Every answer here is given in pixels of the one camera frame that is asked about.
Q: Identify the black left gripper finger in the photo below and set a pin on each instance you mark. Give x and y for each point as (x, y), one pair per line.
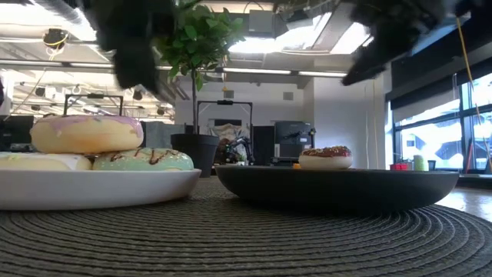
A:
(127, 69)
(150, 71)

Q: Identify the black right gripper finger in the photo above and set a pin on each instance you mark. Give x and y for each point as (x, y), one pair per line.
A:
(361, 63)
(373, 69)

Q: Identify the large pink iced donut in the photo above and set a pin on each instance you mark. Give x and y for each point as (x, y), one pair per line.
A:
(86, 134)

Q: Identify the mint donut with chocolate drizzle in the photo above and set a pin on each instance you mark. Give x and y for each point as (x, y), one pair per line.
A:
(146, 161)

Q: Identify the chocolate sprinkled donut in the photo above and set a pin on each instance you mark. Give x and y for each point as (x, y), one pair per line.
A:
(326, 157)

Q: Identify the background black robot arm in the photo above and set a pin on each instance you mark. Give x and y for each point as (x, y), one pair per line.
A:
(240, 148)

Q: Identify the ceiling strip light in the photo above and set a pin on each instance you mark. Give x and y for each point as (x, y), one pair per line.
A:
(57, 65)
(257, 71)
(323, 74)

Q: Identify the green leafy small tree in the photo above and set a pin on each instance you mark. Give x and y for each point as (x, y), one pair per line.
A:
(200, 38)

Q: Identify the grey office partition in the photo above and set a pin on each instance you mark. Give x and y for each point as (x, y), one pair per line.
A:
(161, 134)

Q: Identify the black plant pot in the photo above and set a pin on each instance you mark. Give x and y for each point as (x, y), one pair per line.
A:
(194, 152)

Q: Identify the large glass window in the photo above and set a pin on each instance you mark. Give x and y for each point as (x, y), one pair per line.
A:
(434, 142)

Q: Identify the pale hanging cloth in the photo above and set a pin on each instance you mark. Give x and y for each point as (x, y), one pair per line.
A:
(228, 131)

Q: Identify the black equipment cabinet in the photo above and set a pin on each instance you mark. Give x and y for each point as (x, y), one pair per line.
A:
(294, 138)

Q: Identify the red container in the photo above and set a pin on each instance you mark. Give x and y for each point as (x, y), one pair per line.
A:
(399, 167)

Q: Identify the green cup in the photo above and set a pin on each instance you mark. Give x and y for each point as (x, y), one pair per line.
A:
(420, 163)

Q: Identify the grey ceiling box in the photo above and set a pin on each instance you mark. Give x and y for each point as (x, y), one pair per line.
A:
(261, 22)

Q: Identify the dark small cup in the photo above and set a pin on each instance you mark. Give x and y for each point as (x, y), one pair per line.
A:
(432, 165)

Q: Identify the white round plate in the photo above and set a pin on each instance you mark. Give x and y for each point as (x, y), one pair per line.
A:
(96, 188)

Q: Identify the black round plate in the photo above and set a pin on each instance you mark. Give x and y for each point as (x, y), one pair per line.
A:
(338, 188)

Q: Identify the black computer monitor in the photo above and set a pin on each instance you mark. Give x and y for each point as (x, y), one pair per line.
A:
(15, 131)

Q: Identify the grey woven round placemat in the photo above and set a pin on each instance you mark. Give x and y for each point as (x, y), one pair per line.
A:
(246, 242)

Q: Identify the silver air duct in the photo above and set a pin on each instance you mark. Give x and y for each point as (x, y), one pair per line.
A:
(169, 90)

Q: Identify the black metal frame rig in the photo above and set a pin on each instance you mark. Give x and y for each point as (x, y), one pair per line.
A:
(225, 102)
(92, 96)

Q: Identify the black ceiling camera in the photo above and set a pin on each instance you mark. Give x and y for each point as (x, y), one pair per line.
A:
(55, 37)

